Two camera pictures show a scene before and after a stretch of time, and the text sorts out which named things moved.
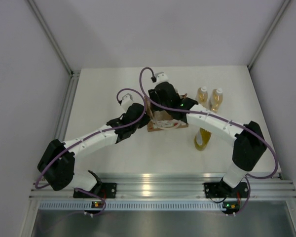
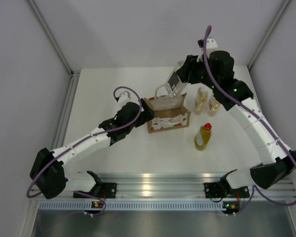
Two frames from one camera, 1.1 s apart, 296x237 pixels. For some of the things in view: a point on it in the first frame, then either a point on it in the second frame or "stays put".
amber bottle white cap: x=202 y=96 stays put
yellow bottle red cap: x=202 y=139 stays put
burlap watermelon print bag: x=162 y=120 stays put
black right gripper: x=153 y=95 to x=187 y=71
